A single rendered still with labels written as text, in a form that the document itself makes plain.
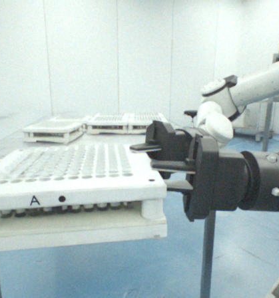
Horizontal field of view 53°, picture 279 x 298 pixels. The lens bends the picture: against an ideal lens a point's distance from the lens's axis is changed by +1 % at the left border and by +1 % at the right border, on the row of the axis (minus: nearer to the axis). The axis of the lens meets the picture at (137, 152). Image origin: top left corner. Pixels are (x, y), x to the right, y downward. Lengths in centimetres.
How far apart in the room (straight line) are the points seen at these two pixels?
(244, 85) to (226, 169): 52
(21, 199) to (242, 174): 28
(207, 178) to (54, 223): 20
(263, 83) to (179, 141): 40
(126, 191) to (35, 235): 12
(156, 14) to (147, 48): 61
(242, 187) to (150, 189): 14
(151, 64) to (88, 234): 513
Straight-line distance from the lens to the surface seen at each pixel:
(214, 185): 40
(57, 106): 461
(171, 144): 52
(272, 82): 88
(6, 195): 35
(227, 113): 90
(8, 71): 445
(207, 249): 148
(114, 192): 33
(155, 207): 35
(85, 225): 35
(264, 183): 41
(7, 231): 37
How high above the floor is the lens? 116
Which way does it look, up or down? 14 degrees down
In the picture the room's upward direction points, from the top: straight up
